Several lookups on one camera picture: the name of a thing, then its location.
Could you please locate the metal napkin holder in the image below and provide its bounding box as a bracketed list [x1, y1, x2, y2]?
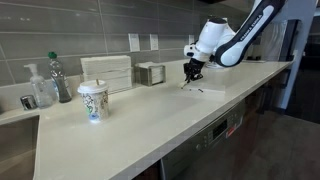
[134, 61, 167, 88]

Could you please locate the green-capped dish soap bottle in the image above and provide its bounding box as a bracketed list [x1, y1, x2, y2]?
[47, 51, 73, 104]

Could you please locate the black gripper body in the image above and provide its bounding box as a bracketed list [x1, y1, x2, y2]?
[182, 57, 205, 79]

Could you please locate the white paper towel stack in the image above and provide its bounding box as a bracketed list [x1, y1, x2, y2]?
[79, 54, 134, 95]

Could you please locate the clear pump soap bottle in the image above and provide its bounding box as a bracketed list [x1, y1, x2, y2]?
[23, 63, 54, 110]

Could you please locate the stainless steel dishwasher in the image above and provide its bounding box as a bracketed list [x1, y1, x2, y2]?
[159, 99, 248, 180]

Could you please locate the chrome sink fixture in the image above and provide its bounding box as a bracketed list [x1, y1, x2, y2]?
[20, 94, 38, 111]

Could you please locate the steel kitchen sink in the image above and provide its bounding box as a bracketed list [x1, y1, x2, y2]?
[0, 114, 41, 180]

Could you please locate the patterned paper cup with lid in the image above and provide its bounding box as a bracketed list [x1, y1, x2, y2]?
[77, 79, 111, 123]

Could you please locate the round white tray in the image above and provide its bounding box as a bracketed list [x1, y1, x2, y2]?
[205, 61, 222, 70]

